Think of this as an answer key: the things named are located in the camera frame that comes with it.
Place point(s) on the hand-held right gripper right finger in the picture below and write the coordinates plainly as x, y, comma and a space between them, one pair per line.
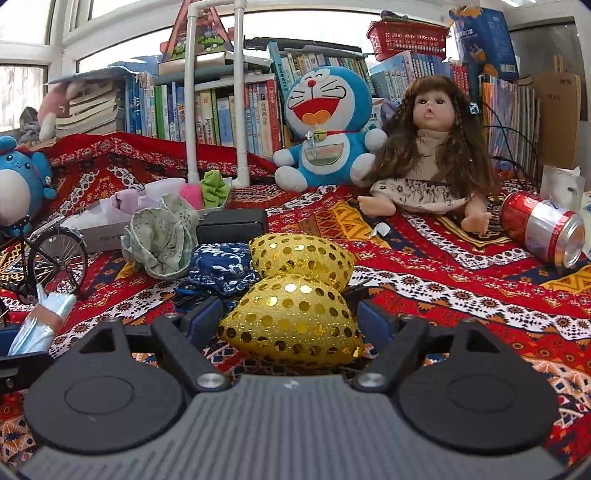
375, 319

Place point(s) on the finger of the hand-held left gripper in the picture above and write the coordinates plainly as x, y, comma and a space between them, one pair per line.
23, 369

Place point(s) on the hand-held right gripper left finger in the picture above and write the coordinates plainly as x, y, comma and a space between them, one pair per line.
206, 318

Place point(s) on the gold sequin bow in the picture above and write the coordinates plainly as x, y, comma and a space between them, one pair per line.
295, 314

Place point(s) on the white cardboard box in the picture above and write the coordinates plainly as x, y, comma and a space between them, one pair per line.
104, 237

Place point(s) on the purple soft item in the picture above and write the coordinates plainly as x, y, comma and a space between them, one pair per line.
123, 202

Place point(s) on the blue patterned scrunchie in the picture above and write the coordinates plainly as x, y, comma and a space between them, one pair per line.
221, 270

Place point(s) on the white paper tag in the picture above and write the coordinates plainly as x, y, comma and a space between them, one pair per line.
381, 230

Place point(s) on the green floral scrunchie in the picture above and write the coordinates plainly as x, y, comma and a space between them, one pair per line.
157, 240

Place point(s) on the red patterned blanket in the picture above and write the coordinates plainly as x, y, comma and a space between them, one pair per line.
461, 286

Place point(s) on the small black box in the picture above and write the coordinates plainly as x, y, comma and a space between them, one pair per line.
231, 226

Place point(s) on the miniature metal bicycle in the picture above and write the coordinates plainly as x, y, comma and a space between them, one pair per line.
57, 258

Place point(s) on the pink scrunchie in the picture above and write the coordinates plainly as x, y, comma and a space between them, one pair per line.
191, 194

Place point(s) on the brown haired doll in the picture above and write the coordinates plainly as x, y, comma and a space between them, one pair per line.
434, 152

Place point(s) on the round blue plush toy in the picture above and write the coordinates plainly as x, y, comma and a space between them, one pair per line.
18, 184

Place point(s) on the red drink can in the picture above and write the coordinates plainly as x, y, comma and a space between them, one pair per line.
540, 228

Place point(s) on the blue cat plush toy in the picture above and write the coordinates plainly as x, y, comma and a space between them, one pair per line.
328, 124

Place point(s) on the row of upright books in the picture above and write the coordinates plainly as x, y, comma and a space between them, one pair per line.
221, 115

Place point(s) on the white tissue pack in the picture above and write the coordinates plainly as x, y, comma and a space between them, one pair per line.
561, 187

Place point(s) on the stack of lying books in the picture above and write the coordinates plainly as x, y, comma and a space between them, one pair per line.
90, 110

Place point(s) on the row of thin booklets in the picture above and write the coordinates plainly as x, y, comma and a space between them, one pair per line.
503, 115

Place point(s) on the grey plush toy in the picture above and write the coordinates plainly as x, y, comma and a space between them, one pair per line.
28, 124

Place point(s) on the pink rabbit plush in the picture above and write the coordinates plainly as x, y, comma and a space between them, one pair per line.
55, 106

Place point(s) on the brown cardboard box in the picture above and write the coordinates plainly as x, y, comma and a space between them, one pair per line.
556, 120

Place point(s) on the colourful triangular box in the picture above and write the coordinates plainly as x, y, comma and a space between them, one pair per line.
205, 39

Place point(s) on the red plastic basket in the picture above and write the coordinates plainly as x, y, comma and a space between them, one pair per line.
408, 39

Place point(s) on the blue printed carton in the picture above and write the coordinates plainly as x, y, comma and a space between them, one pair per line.
485, 41

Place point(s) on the white pipe frame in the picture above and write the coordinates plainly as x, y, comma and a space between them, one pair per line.
191, 115

